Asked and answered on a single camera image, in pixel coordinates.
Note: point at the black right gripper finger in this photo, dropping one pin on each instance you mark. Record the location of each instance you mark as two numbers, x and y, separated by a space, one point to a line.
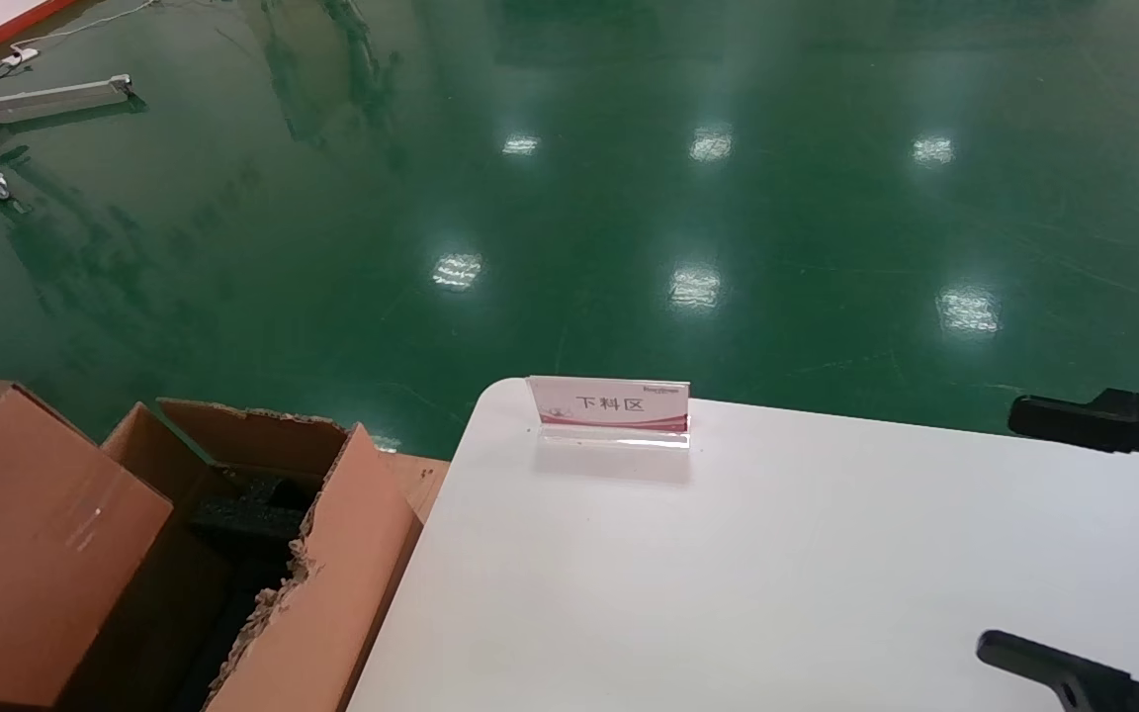
1103 423
1084 677

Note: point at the small cardboard box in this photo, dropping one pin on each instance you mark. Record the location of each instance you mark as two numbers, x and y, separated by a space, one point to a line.
36 554

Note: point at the open brown cardboard box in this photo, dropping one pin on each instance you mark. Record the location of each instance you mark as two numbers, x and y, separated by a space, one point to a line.
332 593

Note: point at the acrylic sign with red stripe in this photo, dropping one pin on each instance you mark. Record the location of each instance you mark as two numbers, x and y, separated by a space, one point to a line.
609 405

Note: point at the black foam insert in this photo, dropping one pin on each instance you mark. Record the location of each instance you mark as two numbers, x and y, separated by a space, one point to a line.
253 514

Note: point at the long grey stand base bar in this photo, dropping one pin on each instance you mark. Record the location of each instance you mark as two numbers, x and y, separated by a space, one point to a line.
65 97

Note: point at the white power strip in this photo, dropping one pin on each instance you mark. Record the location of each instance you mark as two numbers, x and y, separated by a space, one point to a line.
21 56

